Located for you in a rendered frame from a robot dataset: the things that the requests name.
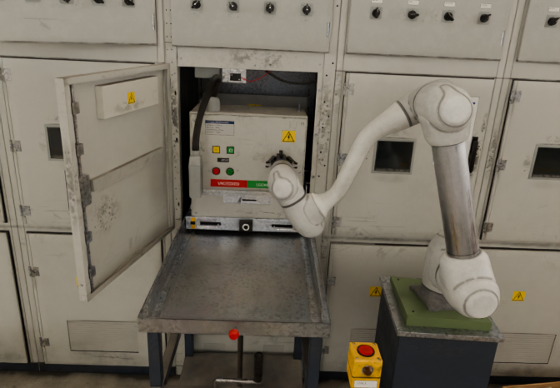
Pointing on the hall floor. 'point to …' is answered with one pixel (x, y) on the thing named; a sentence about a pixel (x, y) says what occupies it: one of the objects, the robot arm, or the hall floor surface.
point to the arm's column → (430, 359)
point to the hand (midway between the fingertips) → (281, 156)
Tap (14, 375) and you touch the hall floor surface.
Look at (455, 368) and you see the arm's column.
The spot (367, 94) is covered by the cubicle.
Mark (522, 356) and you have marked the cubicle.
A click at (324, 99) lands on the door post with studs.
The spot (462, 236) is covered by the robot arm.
